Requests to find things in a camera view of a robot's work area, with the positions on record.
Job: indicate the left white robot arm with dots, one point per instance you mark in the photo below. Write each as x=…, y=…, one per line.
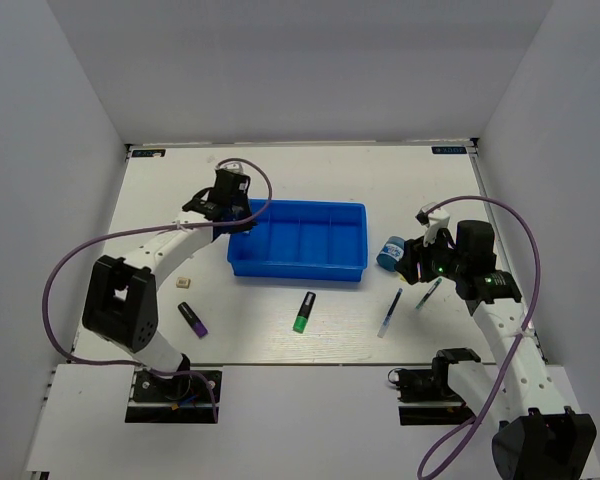
x=122, y=299

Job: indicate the purple black highlighter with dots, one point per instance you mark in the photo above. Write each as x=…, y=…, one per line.
x=192, y=320

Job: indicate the green pen refill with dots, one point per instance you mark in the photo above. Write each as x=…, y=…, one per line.
x=435, y=285

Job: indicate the right table corner label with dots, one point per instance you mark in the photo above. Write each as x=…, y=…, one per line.
x=449, y=150

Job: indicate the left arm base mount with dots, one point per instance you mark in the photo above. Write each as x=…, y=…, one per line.
x=173, y=401

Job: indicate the green black highlighter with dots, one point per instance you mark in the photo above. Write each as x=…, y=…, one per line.
x=304, y=312

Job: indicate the table corner label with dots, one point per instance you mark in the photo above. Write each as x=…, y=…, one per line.
x=148, y=153
x=449, y=150

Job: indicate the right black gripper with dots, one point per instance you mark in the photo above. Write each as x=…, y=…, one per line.
x=416, y=251

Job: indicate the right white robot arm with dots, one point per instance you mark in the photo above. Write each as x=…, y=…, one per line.
x=537, y=433

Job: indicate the blue plastic divided tray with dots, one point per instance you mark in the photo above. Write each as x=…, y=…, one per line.
x=305, y=240

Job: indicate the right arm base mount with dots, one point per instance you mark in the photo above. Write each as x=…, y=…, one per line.
x=422, y=402

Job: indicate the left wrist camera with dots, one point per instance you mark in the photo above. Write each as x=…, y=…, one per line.
x=234, y=167

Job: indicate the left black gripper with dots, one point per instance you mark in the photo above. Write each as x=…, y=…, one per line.
x=242, y=226

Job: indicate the blue pen refill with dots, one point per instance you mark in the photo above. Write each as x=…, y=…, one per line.
x=387, y=319

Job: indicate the left table corner label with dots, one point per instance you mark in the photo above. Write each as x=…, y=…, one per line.
x=148, y=153

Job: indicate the blue correction tape roll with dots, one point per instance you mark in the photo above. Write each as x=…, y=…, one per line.
x=390, y=253

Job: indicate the yellow eraser with barcode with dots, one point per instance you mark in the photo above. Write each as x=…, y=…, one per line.
x=183, y=283

